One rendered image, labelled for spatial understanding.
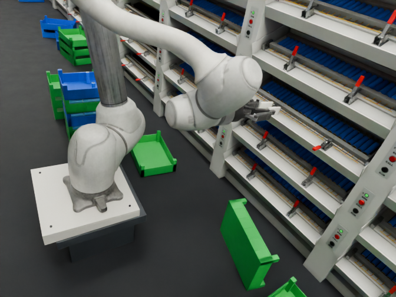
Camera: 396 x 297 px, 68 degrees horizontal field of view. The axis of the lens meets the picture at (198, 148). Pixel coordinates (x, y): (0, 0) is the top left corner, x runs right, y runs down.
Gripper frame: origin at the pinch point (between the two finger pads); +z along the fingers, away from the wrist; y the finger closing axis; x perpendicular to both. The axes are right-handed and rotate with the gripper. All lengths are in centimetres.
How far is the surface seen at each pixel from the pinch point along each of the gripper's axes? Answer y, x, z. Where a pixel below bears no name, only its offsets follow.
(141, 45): 139, 25, 20
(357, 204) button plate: -37.2, 17.3, 17.6
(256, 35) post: 27.8, -17.7, 11.3
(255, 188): 3, 46, 21
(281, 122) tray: 2.5, 8.7, 16.0
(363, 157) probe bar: -29.3, 3.6, 20.1
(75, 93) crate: 81, 35, -41
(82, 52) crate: 197, 54, -3
